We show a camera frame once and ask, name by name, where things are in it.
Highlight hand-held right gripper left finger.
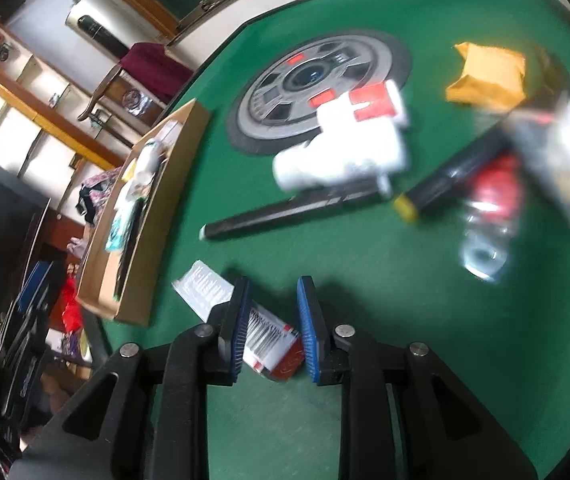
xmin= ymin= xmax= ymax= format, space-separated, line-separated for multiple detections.
xmin=12 ymin=276 xmax=252 ymax=480

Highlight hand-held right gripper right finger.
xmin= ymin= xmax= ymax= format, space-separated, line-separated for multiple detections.
xmin=297 ymin=275 xmax=537 ymax=480

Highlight red and white carton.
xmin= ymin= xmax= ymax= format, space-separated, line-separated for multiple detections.
xmin=172 ymin=260 xmax=306 ymax=382

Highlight cardboard box tray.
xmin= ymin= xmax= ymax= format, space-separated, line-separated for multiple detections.
xmin=75 ymin=99 xmax=213 ymax=326

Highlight blue tissue pack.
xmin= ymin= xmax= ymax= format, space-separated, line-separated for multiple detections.
xmin=105 ymin=195 xmax=133 ymax=256

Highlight slim black pen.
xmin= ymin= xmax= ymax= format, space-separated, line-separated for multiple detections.
xmin=199 ymin=177 xmax=393 ymax=242

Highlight red plastic bag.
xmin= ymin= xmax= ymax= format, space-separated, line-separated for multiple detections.
xmin=60 ymin=277 xmax=83 ymax=333

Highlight white plastic bottle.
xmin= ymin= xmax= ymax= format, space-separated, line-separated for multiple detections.
xmin=271 ymin=122 xmax=411 ymax=196

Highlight floral cloth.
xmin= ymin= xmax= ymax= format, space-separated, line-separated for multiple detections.
xmin=77 ymin=167 xmax=123 ymax=226

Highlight small grey white box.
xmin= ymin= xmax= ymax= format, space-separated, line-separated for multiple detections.
xmin=155 ymin=120 xmax=183 ymax=148

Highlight blue boxes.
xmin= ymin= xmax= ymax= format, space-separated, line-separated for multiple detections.
xmin=0 ymin=260 xmax=58 ymax=421

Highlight thick black marker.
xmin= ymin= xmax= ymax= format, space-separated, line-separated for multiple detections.
xmin=394 ymin=125 xmax=511 ymax=223

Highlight round grey control panel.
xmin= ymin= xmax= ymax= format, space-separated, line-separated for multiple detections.
xmin=226 ymin=30 xmax=412 ymax=158

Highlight white bottle with red label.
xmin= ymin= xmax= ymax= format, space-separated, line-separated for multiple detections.
xmin=315 ymin=80 xmax=411 ymax=131

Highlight clear bottle with red label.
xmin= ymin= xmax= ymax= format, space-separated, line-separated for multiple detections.
xmin=458 ymin=152 xmax=523 ymax=281

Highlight black television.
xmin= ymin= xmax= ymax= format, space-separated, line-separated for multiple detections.
xmin=0 ymin=159 xmax=52 ymax=316

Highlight maroon cloth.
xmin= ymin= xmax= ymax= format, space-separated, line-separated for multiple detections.
xmin=119 ymin=42 xmax=197 ymax=106

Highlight wooden chair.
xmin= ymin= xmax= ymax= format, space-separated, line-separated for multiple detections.
xmin=77 ymin=62 xmax=136 ymax=148

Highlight clear plastic bag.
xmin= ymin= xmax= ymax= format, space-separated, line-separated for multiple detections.
xmin=508 ymin=90 xmax=570 ymax=233

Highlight yellow paper packet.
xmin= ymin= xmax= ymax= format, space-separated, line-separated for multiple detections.
xmin=445 ymin=41 xmax=527 ymax=111

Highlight wooden shelf cabinet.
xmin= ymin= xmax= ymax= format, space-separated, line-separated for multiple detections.
xmin=0 ymin=15 xmax=126 ymax=176

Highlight white cylindrical water heater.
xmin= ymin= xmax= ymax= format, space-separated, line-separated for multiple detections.
xmin=65 ymin=0 xmax=130 ymax=61

